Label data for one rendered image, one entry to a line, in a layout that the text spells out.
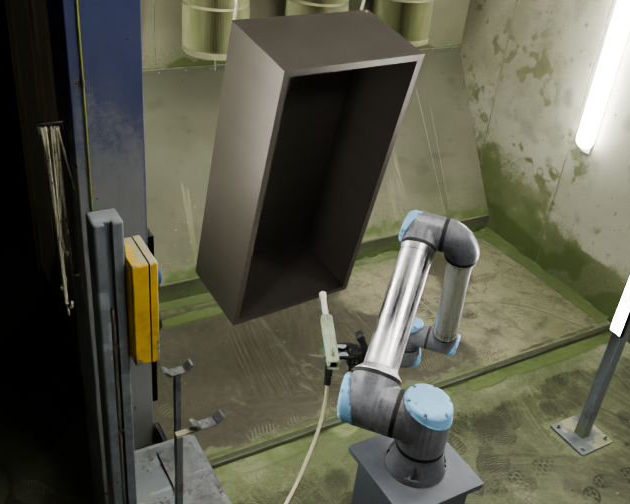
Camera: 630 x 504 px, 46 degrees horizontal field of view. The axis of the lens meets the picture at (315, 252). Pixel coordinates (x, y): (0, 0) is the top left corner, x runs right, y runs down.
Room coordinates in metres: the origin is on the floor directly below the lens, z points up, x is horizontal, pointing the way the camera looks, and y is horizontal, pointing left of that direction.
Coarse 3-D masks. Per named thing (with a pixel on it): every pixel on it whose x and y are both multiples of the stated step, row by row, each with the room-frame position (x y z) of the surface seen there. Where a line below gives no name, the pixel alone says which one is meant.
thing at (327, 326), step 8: (320, 296) 2.59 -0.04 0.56; (328, 320) 2.40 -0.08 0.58; (328, 328) 2.34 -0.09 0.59; (328, 336) 2.29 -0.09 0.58; (328, 344) 2.24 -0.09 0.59; (336, 344) 2.24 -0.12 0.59; (328, 352) 2.19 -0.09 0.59; (336, 352) 2.19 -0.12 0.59; (328, 360) 2.14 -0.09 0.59; (336, 360) 2.14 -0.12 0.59; (328, 368) 2.14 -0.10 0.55; (336, 368) 2.14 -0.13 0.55; (328, 376) 2.24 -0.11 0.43; (328, 384) 2.24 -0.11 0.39
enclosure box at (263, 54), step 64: (256, 64) 2.39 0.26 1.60; (320, 64) 2.36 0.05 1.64; (384, 64) 2.52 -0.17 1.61; (256, 128) 2.37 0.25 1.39; (320, 128) 2.93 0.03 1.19; (384, 128) 2.75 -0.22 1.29; (256, 192) 2.36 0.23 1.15; (320, 192) 3.03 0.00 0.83; (256, 256) 2.91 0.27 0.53; (320, 256) 2.99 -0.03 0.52
